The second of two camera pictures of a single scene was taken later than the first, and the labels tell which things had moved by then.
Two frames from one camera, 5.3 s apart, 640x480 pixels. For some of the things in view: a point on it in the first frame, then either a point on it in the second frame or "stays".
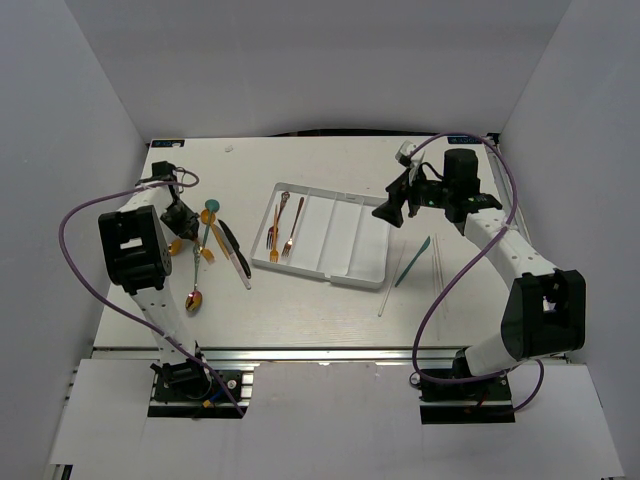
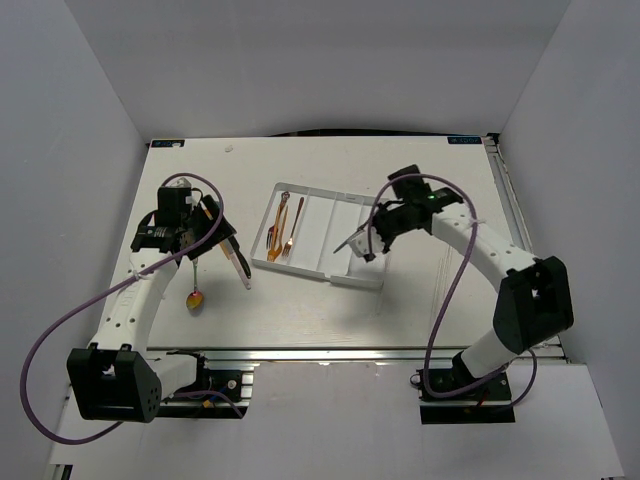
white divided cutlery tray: (324, 233) stays
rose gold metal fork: (287, 248) stays
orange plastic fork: (208, 255) to (273, 254)
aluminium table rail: (432, 355) stays
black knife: (236, 248) stays
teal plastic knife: (421, 249) to (355, 233)
